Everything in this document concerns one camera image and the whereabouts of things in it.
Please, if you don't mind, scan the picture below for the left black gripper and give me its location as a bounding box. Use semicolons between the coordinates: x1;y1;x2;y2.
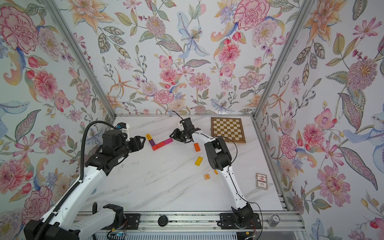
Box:
114;135;148;160

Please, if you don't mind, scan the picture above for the magenta rectangular block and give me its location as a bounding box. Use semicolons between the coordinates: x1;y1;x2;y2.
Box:
164;138;173;145

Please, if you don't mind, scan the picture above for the purple rectangular block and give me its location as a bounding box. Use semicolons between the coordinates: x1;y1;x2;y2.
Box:
149;139;156;147

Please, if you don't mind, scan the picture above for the red rectangular block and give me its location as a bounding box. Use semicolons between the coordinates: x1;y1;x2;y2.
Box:
156;141;166;149

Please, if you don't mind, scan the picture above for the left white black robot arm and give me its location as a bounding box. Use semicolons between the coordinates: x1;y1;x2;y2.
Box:
24;121;146;240

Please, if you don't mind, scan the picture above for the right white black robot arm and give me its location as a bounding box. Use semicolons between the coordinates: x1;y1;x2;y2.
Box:
170;118;264;230

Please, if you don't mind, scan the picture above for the orange rectangular block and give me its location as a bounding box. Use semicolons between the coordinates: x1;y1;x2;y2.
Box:
194;143;201;152

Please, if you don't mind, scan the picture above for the yellow rectangular block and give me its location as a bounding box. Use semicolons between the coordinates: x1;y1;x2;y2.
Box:
195;157;203;166

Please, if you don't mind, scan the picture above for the wooden chessboard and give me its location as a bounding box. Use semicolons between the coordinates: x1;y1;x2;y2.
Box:
211;117;246;144

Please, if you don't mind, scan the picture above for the black round knob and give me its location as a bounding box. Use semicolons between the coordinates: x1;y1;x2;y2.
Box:
158;215;169;227

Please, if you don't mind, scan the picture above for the playing card box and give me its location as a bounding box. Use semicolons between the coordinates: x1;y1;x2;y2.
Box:
256;173;268;190

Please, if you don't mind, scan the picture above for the clear tape roll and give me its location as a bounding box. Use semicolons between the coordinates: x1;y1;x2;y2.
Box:
268;214;281;227

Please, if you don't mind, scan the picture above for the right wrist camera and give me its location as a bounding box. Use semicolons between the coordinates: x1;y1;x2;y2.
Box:
178;121;184;132

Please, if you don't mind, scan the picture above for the aluminium mounting rail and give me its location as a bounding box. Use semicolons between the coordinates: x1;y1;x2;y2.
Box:
47;211;306;233

